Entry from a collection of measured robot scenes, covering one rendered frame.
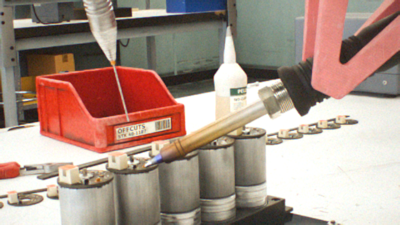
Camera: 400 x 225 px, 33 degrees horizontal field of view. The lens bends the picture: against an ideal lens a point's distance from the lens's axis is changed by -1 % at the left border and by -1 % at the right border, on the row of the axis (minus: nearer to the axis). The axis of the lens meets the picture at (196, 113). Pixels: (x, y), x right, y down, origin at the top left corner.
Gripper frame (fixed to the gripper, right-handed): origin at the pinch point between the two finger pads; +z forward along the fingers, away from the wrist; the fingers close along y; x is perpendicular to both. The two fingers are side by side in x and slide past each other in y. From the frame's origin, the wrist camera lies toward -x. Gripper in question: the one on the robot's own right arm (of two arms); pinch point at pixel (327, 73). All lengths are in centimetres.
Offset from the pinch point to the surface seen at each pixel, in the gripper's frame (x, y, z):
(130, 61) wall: -9, -553, 72
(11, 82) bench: -49, -249, 62
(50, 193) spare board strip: -9.7, -16.0, 16.1
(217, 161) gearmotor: -2.2, -3.5, 6.5
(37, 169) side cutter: -11.7, -22.8, 17.1
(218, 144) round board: -2.5, -3.8, 5.7
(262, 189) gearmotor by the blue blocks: 1.1, -5.7, 7.4
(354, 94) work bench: 19, -54, 2
